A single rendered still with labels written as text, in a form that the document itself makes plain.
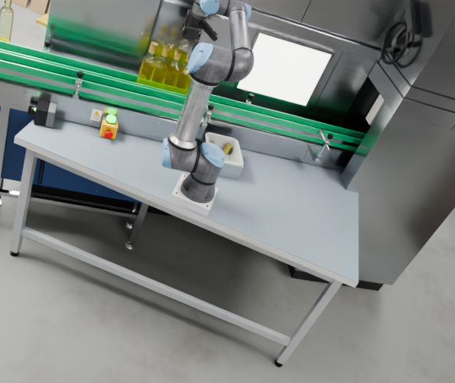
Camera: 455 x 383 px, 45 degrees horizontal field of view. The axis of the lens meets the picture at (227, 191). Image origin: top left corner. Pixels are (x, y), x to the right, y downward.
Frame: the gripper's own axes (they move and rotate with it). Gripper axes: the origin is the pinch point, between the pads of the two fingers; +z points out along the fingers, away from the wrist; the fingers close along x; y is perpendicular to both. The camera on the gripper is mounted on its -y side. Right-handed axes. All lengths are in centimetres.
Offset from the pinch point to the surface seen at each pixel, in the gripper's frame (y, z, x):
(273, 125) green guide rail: -52, 24, 4
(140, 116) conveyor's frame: 16.1, 28.8, 15.7
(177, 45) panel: 5.0, 2.2, -11.9
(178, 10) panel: 9.5, -14.3, -11.9
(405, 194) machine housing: -133, 35, 21
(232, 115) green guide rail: -29.3, 23.2, 3.7
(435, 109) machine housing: -117, -17, 21
